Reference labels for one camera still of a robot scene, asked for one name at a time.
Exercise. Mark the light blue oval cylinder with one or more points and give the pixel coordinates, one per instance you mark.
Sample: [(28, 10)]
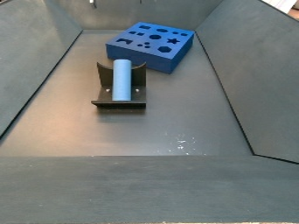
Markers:
[(122, 80)]

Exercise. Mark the dark cradle fixture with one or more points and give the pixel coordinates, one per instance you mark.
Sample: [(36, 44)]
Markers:
[(104, 100)]

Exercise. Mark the blue shape-sorter block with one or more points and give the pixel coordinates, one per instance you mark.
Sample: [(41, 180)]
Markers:
[(152, 44)]

